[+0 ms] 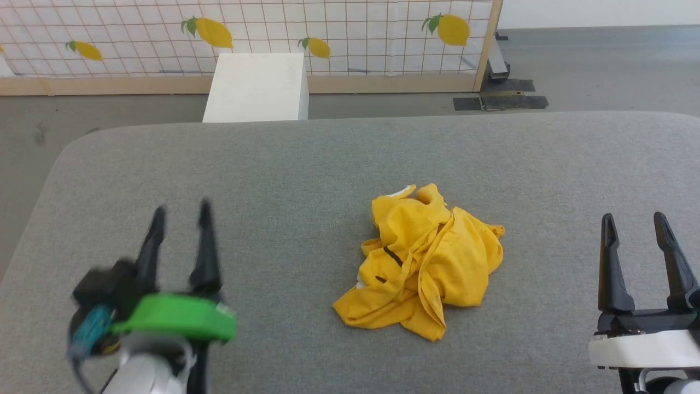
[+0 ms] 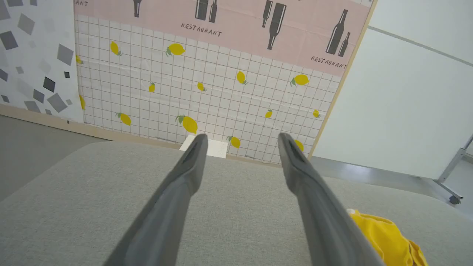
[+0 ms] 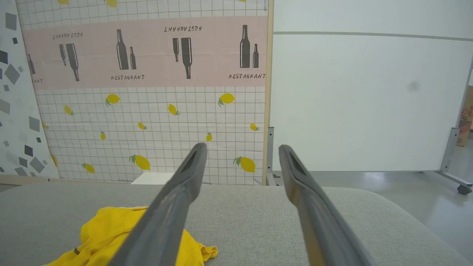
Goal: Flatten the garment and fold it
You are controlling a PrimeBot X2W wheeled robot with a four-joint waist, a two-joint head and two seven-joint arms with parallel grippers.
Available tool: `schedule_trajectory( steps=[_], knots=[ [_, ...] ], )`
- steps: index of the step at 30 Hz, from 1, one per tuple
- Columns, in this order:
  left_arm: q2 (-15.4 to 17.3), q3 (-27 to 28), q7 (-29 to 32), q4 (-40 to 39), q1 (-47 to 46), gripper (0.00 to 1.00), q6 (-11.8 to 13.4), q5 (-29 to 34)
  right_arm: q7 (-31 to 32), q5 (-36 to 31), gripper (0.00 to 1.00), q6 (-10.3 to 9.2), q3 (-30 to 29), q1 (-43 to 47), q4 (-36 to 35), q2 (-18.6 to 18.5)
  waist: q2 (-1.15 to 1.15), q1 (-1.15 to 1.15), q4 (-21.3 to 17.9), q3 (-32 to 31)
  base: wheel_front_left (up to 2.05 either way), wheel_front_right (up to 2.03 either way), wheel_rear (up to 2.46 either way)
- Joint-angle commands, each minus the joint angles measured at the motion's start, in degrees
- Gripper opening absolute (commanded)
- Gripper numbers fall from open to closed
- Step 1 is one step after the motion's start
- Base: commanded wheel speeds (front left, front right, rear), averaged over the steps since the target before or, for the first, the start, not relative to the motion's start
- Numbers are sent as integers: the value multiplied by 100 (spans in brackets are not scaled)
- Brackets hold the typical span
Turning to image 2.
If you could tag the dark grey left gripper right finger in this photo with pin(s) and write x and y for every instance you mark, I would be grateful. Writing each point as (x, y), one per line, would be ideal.
(325, 221)

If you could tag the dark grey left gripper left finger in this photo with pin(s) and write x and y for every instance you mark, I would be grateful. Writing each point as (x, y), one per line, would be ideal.
(166, 214)

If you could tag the yellow cartoon face garment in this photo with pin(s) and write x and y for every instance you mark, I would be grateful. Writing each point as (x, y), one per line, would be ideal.
(388, 240)

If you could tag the grey fabric sofa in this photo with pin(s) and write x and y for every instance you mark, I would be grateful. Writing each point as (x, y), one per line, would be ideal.
(240, 221)

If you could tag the white box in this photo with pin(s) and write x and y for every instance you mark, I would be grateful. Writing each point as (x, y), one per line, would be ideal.
(216, 148)

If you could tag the black caster wheel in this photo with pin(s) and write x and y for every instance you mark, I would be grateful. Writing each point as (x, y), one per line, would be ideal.
(455, 200)

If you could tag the white partition board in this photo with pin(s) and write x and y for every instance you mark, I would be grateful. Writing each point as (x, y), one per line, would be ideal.
(399, 111)

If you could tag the lemon print partition panel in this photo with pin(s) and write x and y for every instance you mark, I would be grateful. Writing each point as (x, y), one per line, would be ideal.
(221, 92)

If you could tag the grey squares partition panel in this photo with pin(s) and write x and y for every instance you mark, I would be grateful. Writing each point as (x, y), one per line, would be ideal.
(37, 55)

